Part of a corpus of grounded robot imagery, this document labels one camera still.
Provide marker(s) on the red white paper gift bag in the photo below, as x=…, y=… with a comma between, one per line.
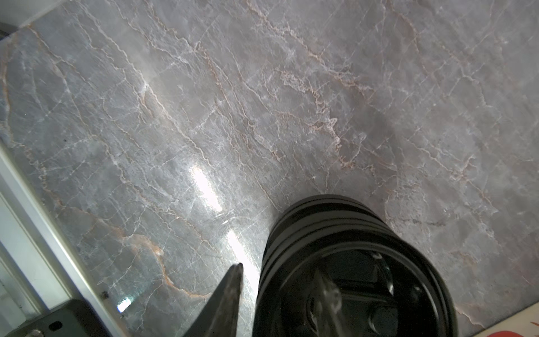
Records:
x=522, y=324

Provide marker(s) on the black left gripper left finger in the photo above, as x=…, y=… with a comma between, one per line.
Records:
x=220, y=314

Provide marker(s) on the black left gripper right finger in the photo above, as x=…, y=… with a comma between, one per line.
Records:
x=330, y=321

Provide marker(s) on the stack of black lids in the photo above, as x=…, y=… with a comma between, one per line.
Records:
x=389, y=288

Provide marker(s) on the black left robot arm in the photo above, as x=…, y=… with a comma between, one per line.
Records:
x=298, y=301

